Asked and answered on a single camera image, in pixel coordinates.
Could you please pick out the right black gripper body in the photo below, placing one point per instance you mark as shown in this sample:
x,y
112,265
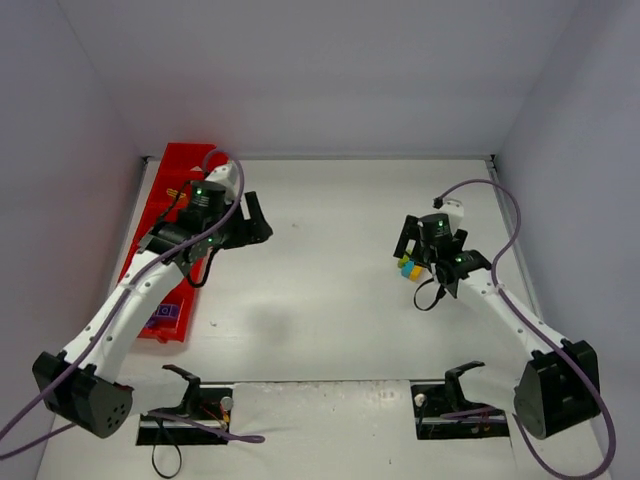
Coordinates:
x,y
413,242

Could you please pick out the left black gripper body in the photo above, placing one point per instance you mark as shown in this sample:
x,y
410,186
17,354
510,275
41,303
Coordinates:
x,y
248,223

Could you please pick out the yellow blue green lego stack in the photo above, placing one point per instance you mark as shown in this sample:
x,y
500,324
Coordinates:
x,y
409,270

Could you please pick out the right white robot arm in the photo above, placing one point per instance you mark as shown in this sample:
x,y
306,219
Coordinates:
x,y
551,382

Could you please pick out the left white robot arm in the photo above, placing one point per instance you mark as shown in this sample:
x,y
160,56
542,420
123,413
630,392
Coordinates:
x,y
81,383

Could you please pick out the purple lego in bin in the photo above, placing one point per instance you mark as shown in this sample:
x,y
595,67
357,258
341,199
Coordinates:
x,y
166,312

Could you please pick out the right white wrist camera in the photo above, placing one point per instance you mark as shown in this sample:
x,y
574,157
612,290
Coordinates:
x,y
453,208

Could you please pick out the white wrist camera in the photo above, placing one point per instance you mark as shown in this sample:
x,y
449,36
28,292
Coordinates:
x,y
227,176
453,208

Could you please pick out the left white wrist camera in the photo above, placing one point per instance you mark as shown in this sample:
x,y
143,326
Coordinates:
x,y
227,176

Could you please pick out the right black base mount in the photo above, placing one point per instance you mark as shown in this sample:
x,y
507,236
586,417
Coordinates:
x,y
441,413

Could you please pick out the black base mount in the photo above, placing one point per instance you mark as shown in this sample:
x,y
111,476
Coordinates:
x,y
441,413
207,403

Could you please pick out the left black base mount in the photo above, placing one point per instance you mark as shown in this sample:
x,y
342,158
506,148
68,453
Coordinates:
x,y
207,403

